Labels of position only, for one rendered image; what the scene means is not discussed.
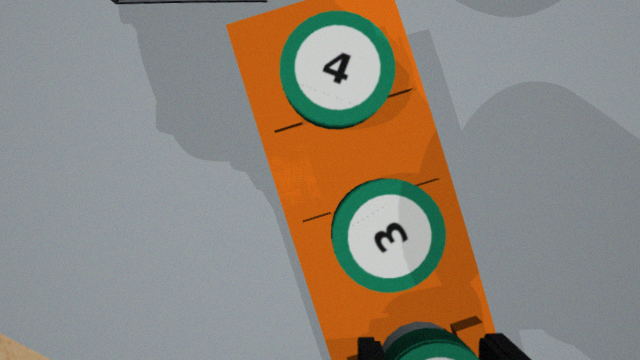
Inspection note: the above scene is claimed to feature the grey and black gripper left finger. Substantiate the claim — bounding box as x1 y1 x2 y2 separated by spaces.
358 337 386 360

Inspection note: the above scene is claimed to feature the grey bench mat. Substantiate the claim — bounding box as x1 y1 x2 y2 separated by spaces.
0 0 640 360

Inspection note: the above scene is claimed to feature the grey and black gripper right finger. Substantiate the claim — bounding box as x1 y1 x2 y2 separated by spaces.
479 333 531 360

